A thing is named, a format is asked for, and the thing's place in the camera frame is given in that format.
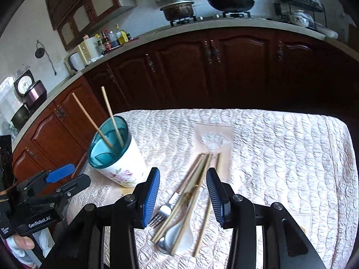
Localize lidded cooking pot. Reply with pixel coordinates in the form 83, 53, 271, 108
160, 0, 195, 21

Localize metal spoon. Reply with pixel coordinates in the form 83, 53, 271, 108
158, 221, 180, 255

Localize black wire dish rack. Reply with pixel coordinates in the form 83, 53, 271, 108
273, 0, 327, 31

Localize wooden wall cabinet glass doors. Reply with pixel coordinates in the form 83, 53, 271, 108
45, 0, 138, 52

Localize wooden chopstick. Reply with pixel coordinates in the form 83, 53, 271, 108
151, 153, 211, 243
171, 154, 214, 255
72, 92, 114, 149
176, 153, 206, 195
101, 86, 125, 148
193, 153, 223, 258

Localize maroon rice cooker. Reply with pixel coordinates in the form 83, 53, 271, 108
13, 71, 48, 110

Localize floral ceramic bowl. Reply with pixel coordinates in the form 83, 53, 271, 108
289, 11, 310, 26

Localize yellow oil bottle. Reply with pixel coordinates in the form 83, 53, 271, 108
116, 24, 127, 45

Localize black corded wall device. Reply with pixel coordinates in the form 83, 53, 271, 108
34, 41, 58, 76

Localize person's left hand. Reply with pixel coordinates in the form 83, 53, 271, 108
7, 231, 36, 251

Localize white paper roll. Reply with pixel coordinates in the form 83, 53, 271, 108
85, 38, 99, 59

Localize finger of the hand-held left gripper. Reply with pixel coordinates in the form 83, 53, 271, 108
24, 173, 91, 219
17, 163, 76, 196

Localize cream microwave oven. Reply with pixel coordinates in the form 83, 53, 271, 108
64, 41, 97, 76

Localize floral cup with teal rim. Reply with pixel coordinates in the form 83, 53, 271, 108
88, 116, 149, 189

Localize dark metal pot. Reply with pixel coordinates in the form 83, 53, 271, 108
11, 104, 31, 129

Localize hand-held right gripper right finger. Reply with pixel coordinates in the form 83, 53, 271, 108
206, 167, 320, 269

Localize black wok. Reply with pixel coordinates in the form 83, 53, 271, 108
207, 0, 255, 13

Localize dark wooden base cabinet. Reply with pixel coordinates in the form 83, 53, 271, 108
11, 28, 359, 180

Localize white ceramic spoon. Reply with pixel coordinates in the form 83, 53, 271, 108
167, 186, 204, 254

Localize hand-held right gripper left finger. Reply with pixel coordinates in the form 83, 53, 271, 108
42, 167, 161, 269

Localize speckled stone countertop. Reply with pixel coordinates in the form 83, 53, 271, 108
11, 17, 341, 146

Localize person's patterned clothing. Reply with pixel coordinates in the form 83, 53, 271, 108
6, 247, 42, 269

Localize gas stove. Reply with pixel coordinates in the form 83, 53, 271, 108
168, 11, 253, 28

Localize quilted pale tablecloth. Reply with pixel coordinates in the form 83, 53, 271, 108
64, 108, 352, 269

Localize metal fork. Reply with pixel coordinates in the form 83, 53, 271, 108
147, 192, 180, 228

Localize dark bottle red label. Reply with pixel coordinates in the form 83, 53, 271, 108
101, 31, 111, 53

